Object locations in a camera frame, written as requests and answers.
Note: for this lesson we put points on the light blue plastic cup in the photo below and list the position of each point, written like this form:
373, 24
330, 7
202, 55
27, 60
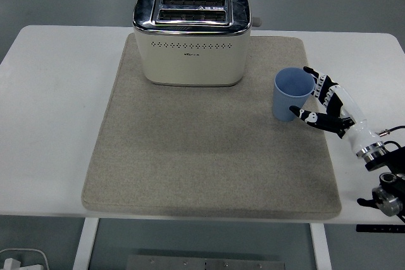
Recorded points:
284, 105

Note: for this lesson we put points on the white plug block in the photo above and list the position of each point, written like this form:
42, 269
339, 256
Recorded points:
11, 264

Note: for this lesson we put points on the beige fabric table mat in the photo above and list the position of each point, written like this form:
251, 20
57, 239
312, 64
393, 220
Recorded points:
190, 156

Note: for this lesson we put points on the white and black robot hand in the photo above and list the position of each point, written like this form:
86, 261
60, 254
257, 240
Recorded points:
357, 131

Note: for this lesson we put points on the cream and chrome toaster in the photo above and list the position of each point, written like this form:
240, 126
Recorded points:
190, 61

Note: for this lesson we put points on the white table leg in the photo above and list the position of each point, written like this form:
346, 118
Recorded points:
321, 248
83, 244

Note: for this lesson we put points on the black table control panel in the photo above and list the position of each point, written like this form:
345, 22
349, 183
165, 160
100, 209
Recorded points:
379, 228

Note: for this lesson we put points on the grey metal plate with screws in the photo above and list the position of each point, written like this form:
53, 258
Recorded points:
205, 263

